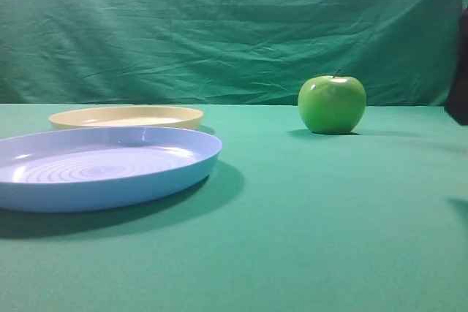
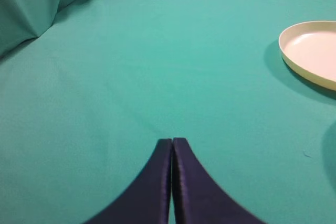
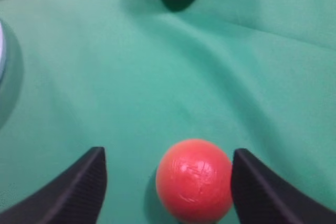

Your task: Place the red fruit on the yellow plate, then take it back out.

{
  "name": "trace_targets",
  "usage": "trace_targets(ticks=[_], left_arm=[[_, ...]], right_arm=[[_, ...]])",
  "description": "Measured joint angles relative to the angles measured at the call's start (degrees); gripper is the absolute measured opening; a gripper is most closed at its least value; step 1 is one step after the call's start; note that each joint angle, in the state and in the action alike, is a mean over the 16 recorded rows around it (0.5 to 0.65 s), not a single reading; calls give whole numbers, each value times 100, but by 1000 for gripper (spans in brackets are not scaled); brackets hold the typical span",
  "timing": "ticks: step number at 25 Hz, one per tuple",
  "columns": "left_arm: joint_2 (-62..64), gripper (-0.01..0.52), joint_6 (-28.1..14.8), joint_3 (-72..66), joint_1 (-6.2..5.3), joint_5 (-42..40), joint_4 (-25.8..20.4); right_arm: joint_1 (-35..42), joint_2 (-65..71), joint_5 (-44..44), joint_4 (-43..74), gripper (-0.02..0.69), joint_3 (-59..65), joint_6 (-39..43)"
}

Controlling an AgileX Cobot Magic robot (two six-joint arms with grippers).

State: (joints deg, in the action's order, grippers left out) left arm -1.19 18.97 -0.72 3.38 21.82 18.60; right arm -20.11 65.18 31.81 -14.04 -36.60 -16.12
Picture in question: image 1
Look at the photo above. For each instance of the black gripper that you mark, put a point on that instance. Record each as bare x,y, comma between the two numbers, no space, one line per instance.
456,103

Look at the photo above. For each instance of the yellow plastic plate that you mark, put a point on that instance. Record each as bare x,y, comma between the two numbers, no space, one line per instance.
138,115

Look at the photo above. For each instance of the blue plastic plate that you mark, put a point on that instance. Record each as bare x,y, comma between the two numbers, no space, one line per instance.
79,170

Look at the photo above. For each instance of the green apple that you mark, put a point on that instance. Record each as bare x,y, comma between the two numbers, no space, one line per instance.
331,104

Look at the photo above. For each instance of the green table cloth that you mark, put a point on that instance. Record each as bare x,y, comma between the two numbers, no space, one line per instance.
287,221

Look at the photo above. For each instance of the green backdrop cloth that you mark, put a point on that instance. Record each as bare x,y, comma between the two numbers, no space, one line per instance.
224,51

